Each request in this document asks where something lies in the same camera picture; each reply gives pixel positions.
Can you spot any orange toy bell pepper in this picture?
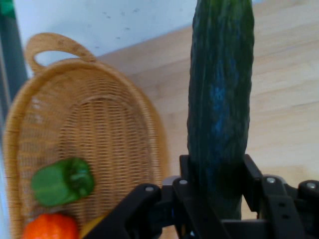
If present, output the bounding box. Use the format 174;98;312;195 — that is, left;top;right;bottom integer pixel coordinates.
22;213;80;239

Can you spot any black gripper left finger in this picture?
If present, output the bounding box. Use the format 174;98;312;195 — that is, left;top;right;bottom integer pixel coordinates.
82;154;225;239

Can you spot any green toy bell pepper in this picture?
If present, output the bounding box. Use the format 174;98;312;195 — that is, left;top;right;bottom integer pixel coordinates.
30;157;95;207

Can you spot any long dark green cucumber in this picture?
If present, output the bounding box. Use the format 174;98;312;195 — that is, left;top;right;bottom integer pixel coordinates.
186;0;255;221

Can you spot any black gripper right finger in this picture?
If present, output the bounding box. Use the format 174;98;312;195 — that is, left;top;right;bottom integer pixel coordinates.
243;153;319;239

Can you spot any oval wicker basket with handles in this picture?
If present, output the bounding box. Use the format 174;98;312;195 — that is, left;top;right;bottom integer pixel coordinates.
3;32;170;239

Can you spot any wooden cutting board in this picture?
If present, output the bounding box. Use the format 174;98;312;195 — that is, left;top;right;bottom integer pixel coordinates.
98;0;319;225

